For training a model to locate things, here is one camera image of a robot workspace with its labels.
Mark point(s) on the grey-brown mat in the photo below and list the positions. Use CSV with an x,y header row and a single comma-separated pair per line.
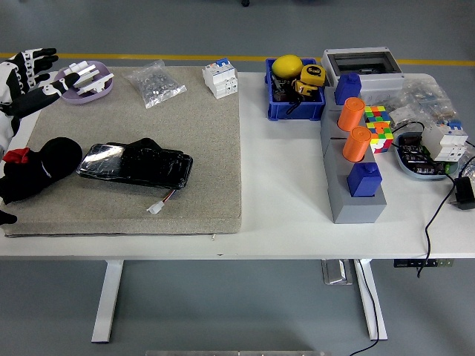
x,y
185,130

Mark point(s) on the grey block holder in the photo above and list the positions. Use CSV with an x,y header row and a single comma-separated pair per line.
x,y
356,209

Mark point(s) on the orange cylinder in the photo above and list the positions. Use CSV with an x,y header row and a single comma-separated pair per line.
x,y
356,144
350,115

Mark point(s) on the blue block with knob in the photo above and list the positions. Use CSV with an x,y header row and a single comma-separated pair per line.
x,y
347,89
363,181

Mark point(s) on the clear bags of small parts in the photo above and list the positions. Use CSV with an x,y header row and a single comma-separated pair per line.
x,y
419,96

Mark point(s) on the clear plastic bag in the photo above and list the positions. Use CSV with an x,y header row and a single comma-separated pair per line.
x,y
469,163

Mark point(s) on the black power adapter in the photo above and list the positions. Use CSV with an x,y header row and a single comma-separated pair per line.
x,y
464,193

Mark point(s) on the white plastic bracket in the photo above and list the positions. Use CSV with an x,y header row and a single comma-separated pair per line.
x,y
85,70
96,83

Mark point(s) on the dark electronic modules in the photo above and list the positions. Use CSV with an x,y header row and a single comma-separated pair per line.
x,y
419,159

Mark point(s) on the purple plastic dish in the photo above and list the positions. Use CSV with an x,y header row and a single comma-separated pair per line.
x,y
85,98

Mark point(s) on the black plastic-wrapped panel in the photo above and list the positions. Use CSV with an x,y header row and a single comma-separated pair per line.
x,y
141,167

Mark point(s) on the blue plastic bin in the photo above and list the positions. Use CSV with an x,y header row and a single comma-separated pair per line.
x,y
297,111

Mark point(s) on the yellow round ball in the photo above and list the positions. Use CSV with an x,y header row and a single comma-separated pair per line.
x,y
286,66

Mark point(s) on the multicoloured puzzle cube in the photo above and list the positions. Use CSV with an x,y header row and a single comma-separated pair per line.
x,y
376,115
382,139

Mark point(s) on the brown small component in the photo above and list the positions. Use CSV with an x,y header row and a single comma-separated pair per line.
x,y
281,96

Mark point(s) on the grey electrical enclosure box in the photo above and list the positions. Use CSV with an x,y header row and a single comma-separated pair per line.
x,y
378,83

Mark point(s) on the clear bag of screws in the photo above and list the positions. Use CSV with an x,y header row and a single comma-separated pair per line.
x,y
154,85

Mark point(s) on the yellow tape measure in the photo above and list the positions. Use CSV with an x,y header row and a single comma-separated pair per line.
x,y
311,74
304,89

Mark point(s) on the blue-grey plastic dish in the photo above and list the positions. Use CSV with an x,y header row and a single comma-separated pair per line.
x,y
402,164

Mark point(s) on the black table control panel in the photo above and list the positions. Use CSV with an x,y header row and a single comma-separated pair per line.
x,y
419,263

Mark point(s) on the white table leg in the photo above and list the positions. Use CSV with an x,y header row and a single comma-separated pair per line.
x,y
368,315
107,296

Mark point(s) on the white circuit breaker blue lever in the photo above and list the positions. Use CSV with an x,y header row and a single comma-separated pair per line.
x,y
219,79
443,142

